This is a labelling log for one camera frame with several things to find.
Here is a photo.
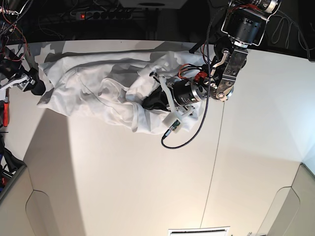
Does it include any orange handled screwdriver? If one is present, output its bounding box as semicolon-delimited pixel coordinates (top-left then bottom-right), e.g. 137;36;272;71
3;88;10;127

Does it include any white power strip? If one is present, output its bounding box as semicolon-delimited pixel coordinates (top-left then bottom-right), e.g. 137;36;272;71
70;10;132;21

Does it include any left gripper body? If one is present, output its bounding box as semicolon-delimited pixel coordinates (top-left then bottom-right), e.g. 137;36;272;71
150;72;209;119

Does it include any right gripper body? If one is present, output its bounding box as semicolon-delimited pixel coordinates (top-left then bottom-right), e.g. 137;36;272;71
0;66;37;92

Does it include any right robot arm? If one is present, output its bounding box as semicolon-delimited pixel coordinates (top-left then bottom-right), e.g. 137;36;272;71
0;0;46;100

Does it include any white t-shirt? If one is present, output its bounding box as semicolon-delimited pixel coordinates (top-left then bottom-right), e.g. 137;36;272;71
38;51;202;135

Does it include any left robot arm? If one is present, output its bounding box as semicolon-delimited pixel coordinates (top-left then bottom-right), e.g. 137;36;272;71
142;0;281;112

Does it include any black braided cable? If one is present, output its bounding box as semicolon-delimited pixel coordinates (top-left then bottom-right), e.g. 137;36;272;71
161;4;229;150

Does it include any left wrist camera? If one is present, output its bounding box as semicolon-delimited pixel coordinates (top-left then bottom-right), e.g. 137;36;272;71
162;118;183;134

